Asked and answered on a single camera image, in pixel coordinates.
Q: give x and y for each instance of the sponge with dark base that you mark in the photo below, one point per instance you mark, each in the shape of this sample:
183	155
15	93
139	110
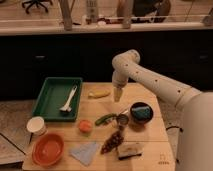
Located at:
128	150

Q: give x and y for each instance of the yellow banana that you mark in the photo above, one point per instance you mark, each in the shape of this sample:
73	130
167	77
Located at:
98	94

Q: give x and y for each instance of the metal measuring cup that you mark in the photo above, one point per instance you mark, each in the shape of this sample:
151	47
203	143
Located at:
122	119

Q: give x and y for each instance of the black office chair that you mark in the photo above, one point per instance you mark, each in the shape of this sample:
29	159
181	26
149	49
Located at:
29	3

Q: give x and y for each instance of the orange bowl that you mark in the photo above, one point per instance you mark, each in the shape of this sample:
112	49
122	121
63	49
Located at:
48	149

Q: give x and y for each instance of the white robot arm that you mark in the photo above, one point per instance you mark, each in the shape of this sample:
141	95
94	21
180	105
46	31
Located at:
195	142

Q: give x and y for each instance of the blue object in bowl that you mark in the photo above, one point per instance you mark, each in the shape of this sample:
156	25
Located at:
141	113

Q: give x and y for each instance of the person in background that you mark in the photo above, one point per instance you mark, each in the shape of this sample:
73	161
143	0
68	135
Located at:
151	11

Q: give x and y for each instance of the black bowl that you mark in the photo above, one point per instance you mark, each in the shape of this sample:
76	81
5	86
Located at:
141	104

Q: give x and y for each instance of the light blue cloth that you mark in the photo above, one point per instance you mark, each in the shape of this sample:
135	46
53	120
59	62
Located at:
85	152

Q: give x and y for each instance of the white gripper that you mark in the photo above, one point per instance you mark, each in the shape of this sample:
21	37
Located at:
117	94

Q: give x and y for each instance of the white spatula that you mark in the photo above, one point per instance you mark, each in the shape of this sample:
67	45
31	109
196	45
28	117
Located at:
66	107

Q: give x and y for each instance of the white paper cup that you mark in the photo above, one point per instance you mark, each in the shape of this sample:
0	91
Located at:
36	125

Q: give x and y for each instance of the bunch of dark grapes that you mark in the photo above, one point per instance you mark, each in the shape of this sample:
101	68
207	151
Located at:
112	142

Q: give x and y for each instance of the green pepper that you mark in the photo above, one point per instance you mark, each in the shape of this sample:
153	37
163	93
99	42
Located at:
104	118

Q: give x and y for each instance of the green plastic tray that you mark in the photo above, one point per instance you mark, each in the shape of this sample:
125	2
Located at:
53	95

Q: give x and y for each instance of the small orange cup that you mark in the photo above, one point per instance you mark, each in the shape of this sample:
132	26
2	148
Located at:
85	126

